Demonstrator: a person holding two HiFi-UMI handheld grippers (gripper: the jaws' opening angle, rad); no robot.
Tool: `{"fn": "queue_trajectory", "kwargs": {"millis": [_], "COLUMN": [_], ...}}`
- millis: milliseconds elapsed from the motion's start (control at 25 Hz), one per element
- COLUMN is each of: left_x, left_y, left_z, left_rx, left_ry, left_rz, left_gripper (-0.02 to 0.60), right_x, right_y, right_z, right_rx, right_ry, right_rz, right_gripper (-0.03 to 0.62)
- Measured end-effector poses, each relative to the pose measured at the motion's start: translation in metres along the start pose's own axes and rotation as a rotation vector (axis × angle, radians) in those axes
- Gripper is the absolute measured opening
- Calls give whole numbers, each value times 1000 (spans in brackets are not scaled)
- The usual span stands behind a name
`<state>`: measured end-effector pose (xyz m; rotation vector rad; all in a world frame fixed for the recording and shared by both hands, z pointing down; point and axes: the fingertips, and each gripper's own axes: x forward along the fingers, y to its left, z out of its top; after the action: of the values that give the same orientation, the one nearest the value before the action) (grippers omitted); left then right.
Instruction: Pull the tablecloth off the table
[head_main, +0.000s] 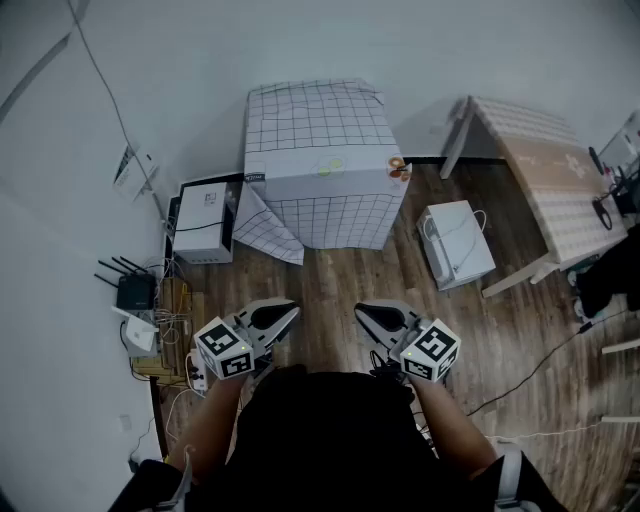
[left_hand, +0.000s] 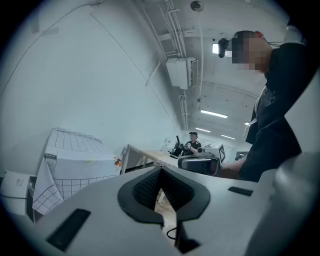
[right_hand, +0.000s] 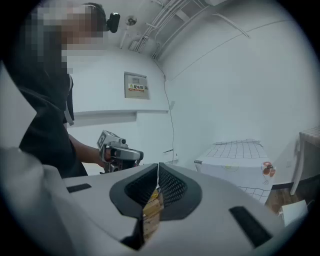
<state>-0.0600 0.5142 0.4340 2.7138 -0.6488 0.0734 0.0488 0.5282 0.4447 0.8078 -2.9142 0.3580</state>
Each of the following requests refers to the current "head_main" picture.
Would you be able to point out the yellowish cardboard box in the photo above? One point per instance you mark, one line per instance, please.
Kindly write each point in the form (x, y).
(192, 310)

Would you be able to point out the white device box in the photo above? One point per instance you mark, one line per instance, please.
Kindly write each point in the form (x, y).
(620, 145)

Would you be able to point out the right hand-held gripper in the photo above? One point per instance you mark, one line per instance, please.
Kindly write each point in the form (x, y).
(430, 350)

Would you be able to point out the white router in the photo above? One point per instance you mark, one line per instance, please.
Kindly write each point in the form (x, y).
(139, 335)

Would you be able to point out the white power strip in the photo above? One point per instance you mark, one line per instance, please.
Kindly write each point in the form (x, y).
(197, 380)

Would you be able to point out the white lined paper sheet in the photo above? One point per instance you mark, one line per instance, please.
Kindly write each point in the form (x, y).
(125, 172)

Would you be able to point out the black device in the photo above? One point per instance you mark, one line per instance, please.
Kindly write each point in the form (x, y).
(627, 200)

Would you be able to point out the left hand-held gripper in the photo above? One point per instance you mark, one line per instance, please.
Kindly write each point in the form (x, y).
(225, 350)

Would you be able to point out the person's left forearm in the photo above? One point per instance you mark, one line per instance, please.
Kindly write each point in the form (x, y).
(210, 425)

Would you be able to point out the person's right forearm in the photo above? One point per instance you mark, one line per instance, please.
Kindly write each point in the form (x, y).
(450, 430)

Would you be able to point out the white wall socket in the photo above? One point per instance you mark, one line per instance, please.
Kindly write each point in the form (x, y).
(125, 422)

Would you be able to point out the white furniture leg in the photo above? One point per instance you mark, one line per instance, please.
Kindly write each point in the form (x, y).
(622, 419)
(622, 347)

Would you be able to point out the white appliance by wall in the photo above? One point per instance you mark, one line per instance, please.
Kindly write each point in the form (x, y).
(200, 225)

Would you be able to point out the person in dark uniform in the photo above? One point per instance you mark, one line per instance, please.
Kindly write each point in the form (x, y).
(325, 440)

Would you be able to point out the black router with antennas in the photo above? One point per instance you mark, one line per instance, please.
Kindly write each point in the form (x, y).
(135, 295)

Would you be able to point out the white black-checked cloth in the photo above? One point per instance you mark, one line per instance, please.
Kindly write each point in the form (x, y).
(320, 125)

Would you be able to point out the dark wall plug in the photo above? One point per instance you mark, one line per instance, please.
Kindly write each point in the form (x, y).
(134, 465)

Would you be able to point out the dark pen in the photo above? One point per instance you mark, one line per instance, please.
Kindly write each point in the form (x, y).
(594, 159)

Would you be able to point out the white table with patterned top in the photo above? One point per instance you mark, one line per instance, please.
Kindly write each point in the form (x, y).
(550, 175)

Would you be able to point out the small white wall box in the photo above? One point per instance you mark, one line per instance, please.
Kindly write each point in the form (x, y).
(150, 172)

